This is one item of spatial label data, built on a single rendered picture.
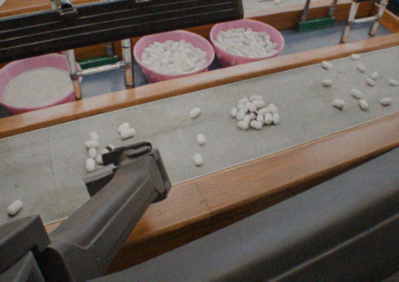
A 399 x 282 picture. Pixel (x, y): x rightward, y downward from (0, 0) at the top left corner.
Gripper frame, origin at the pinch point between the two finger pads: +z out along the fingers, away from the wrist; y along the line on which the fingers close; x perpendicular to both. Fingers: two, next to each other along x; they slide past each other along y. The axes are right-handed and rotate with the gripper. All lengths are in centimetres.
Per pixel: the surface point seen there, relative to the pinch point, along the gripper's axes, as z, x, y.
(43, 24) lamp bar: -7.2, -29.8, 9.6
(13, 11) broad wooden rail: 75, -54, 17
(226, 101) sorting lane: 17.2, -5.0, -36.1
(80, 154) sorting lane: 13.7, -1.2, 7.9
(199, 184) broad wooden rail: -4.2, 10.0, -14.9
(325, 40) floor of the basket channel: 41, -18, -99
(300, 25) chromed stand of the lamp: 47, -26, -92
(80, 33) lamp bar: -7.0, -27.1, 3.2
